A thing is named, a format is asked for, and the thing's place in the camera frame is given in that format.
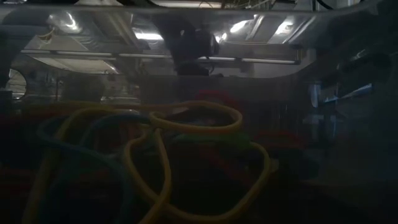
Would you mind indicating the grey horizontal rail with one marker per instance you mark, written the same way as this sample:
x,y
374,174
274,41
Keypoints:
x,y
267,61

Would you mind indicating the translucent grey plastic bin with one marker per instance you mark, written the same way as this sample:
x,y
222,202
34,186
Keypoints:
x,y
342,193

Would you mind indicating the green rubber band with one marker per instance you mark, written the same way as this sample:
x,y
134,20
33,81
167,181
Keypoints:
x,y
214,138

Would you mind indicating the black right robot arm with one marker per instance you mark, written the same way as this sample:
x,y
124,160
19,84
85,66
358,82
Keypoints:
x,y
367,37

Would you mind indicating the blue rubber band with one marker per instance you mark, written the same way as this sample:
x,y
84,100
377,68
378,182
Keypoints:
x,y
77,149

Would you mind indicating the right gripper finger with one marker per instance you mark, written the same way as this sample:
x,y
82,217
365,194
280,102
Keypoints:
x,y
192,69

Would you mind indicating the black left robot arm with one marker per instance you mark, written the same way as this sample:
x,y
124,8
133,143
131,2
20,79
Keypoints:
x,y
12,40

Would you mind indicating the white ceiling light panel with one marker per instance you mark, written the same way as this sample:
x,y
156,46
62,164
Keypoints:
x,y
287,28
245,26

